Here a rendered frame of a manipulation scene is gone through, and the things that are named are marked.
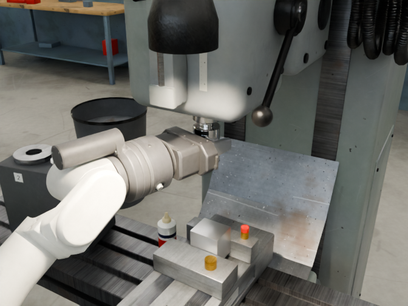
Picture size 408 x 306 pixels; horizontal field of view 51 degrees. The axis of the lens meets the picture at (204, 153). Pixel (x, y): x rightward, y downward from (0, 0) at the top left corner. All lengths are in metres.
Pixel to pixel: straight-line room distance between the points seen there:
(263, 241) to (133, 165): 0.41
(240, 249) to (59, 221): 0.41
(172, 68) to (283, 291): 0.54
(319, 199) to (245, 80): 0.55
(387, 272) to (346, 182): 1.48
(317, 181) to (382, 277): 1.47
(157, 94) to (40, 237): 0.24
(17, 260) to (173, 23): 0.34
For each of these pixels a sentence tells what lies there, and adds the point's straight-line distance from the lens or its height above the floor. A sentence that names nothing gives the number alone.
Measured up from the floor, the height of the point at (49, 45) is 0.26.
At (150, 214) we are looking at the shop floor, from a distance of 2.82.
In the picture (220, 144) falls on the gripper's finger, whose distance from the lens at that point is 0.72.
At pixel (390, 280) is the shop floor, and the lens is 2.50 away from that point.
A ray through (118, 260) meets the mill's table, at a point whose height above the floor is 0.92.
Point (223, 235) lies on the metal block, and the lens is 0.82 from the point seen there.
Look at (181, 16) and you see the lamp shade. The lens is 0.42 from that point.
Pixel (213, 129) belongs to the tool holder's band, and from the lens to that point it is 0.72.
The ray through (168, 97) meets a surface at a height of 1.36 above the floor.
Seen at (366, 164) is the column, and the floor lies 1.08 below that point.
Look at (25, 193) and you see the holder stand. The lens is 1.05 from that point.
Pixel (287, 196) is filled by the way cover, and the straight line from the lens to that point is 1.10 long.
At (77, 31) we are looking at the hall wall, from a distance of 6.91.
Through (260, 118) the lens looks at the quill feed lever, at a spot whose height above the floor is 1.33.
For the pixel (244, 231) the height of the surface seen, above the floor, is 1.05.
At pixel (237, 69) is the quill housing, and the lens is 0.59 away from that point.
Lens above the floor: 1.54
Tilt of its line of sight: 25 degrees down
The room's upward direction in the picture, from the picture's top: straight up
